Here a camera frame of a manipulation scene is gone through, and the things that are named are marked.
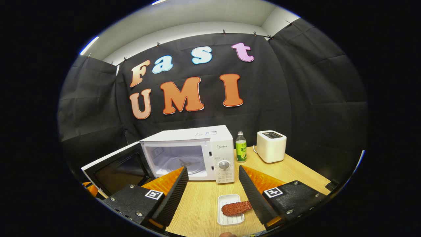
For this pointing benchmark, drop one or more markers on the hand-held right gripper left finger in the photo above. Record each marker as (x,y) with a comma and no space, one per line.
(174,197)

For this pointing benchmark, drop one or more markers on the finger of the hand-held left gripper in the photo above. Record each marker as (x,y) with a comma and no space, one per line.
(90,189)

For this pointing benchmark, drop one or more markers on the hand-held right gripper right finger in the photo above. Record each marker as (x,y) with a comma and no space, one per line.
(253,194)

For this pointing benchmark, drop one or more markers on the red meat strip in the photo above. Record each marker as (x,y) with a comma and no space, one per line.
(235,208)

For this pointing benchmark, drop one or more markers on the white microwave oven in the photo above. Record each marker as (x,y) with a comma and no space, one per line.
(184,135)

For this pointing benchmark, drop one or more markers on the glass microwave turntable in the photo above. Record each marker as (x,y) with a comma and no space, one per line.
(192,164)

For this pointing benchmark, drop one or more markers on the white plastic tray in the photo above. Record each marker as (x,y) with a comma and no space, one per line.
(228,220)

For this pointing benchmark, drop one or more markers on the green label drink bottle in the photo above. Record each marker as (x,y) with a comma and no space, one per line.
(241,151)

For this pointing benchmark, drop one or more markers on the white toaster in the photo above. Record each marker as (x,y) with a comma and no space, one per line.
(271,149)

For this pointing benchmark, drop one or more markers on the small black block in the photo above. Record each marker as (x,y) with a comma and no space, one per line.
(332,185)

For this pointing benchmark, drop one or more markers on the black backdrop cloth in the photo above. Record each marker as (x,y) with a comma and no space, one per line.
(296,98)

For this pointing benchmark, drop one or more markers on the ceiling light strip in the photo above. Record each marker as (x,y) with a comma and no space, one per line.
(89,45)

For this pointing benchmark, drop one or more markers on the row of black cloth clips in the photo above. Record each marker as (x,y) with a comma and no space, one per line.
(223,32)

